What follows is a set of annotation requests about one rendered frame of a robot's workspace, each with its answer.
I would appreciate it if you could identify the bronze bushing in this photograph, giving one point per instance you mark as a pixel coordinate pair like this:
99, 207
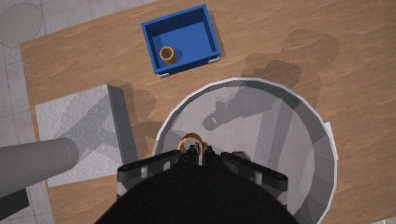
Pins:
165, 52
191, 136

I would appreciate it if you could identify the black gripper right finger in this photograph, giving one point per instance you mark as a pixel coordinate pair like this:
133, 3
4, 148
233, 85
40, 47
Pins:
272, 181

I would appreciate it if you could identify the grey round turntable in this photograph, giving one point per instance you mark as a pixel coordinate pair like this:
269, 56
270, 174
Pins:
267, 124

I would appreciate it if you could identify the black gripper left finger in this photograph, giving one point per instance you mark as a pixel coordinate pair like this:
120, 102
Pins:
131, 174

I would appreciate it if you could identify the blue open crate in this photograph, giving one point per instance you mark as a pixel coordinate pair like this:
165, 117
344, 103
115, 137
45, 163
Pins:
189, 33

